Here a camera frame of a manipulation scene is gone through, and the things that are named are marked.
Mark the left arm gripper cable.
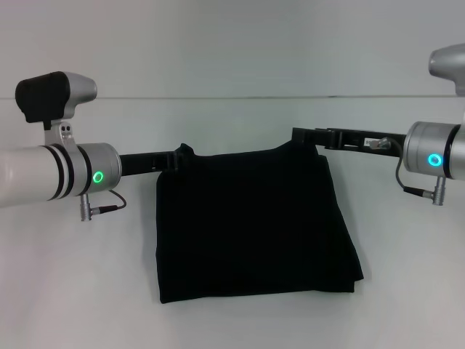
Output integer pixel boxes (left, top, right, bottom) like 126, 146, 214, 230
78, 188, 129, 222

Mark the black t-shirt with white print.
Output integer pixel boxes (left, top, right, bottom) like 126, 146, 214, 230
155, 142, 365, 306

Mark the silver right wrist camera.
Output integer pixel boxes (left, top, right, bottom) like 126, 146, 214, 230
428, 41, 465, 97

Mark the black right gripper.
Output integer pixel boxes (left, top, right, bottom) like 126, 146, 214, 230
291, 126, 408, 158

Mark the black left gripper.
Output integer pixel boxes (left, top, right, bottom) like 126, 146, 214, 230
118, 147, 194, 177

